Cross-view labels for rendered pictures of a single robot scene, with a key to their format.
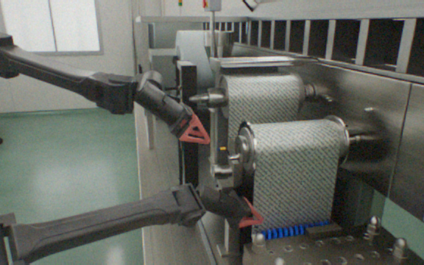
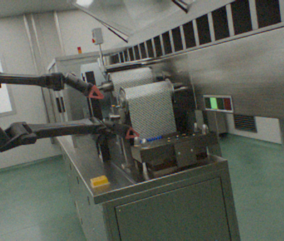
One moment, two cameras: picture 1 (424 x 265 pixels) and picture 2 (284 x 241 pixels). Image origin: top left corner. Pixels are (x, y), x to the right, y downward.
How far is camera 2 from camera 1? 1.11 m
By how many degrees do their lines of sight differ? 12
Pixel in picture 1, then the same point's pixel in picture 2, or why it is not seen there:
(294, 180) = (151, 112)
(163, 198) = (85, 120)
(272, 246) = not seen: hidden behind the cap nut
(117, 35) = (27, 94)
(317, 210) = (168, 127)
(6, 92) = not seen: outside the picture
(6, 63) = not seen: outside the picture
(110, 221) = (63, 125)
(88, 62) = (2, 123)
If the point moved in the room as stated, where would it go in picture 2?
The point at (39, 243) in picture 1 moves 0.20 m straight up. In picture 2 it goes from (38, 128) to (27, 81)
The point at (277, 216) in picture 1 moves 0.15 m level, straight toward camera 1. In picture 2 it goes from (146, 132) to (142, 139)
